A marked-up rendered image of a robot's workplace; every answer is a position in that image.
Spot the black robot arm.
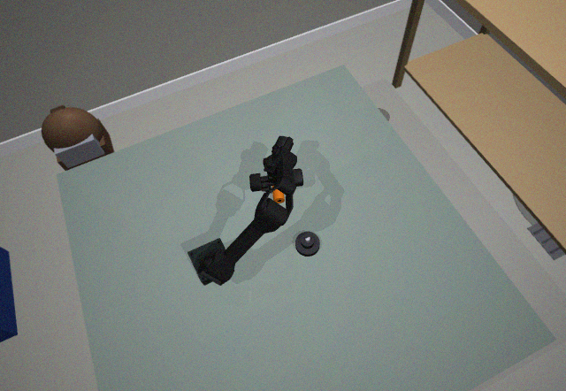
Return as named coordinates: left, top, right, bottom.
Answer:
left=197, top=136, right=297, bottom=286

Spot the orange tapered knob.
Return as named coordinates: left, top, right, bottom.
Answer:
left=272, top=189, right=285, bottom=203

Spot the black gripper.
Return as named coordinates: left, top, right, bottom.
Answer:
left=249, top=169, right=303, bottom=192

